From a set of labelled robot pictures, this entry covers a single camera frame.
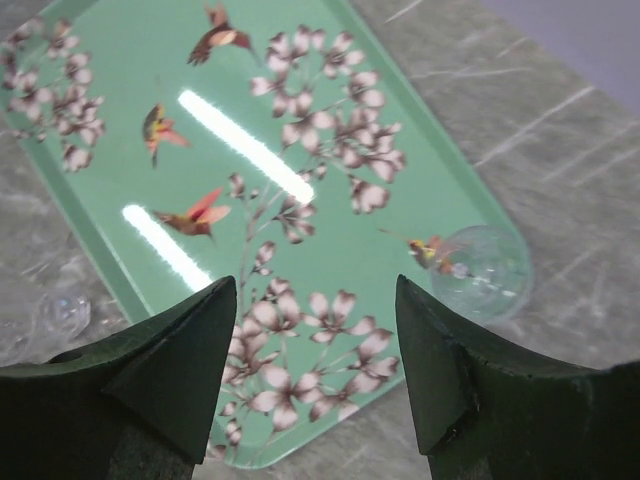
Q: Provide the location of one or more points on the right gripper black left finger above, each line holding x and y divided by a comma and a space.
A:
138, 404

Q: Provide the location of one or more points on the clear glass at left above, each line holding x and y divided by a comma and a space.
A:
37, 324

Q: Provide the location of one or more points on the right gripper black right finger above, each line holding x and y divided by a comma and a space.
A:
486, 408

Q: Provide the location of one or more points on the small clear tumbler glass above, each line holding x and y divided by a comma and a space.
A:
483, 273

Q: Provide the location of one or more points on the green floral hummingbird tray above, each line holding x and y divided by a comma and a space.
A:
276, 142

